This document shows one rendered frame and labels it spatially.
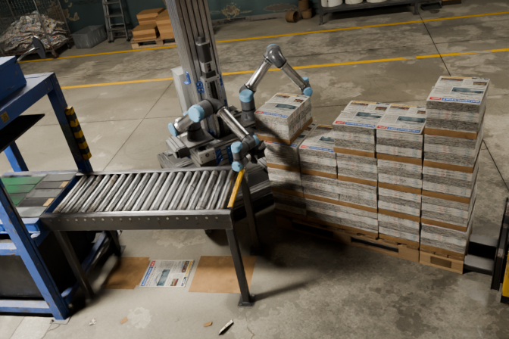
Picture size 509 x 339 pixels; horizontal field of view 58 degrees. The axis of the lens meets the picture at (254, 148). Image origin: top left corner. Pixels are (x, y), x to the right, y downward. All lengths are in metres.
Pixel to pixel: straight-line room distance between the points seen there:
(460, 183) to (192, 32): 2.17
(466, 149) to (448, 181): 0.26
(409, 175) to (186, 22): 1.94
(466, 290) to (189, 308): 1.88
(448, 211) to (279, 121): 1.27
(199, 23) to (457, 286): 2.61
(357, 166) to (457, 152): 0.66
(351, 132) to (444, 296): 1.23
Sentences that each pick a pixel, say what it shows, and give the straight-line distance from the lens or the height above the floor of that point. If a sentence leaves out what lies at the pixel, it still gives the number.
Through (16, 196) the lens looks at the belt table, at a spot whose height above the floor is 0.80.
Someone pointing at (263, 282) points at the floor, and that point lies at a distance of 3.51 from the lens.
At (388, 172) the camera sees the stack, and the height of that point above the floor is 0.74.
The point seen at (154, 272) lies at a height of 0.01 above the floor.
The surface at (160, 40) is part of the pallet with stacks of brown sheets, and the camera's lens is 9.46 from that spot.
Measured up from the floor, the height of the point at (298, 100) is 1.06.
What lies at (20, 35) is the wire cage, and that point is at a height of 0.53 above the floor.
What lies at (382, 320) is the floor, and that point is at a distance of 3.24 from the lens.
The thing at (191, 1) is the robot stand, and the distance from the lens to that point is 3.62.
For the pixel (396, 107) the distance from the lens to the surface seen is 3.26.
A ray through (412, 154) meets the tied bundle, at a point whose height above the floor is 0.91.
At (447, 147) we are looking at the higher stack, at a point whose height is 0.99.
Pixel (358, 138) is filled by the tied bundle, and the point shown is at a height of 0.97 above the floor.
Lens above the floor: 2.53
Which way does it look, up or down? 30 degrees down
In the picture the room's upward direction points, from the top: 10 degrees counter-clockwise
